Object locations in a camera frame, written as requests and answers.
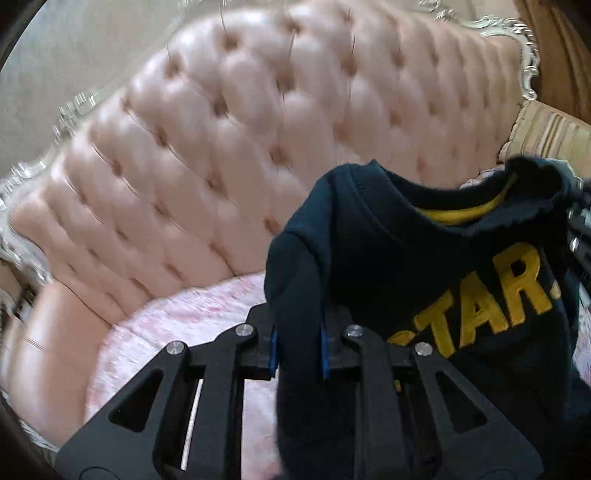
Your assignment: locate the tufted beige headboard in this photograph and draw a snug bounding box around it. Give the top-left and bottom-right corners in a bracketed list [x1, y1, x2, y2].
[0, 0, 543, 448]

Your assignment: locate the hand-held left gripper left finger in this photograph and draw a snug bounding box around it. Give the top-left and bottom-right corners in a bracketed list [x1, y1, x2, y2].
[58, 304, 279, 480]

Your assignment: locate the wooden furniture panel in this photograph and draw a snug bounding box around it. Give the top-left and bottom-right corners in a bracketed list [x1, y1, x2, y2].
[515, 0, 591, 112]

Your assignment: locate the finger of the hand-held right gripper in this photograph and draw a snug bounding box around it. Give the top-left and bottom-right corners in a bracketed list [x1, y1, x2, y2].
[564, 178, 591, 282]

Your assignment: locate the striped beige cushion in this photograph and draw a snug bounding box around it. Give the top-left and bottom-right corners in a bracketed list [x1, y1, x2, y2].
[499, 99, 591, 185]

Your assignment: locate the pink floral sofa cover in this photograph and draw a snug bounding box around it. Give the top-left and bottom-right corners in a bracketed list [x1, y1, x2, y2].
[85, 164, 591, 480]

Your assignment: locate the navy sweatshirt with yellow letters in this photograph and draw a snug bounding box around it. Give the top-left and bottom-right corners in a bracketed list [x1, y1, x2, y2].
[264, 157, 591, 480]

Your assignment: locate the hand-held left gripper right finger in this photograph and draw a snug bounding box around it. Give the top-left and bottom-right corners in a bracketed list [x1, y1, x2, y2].
[320, 307, 544, 480]

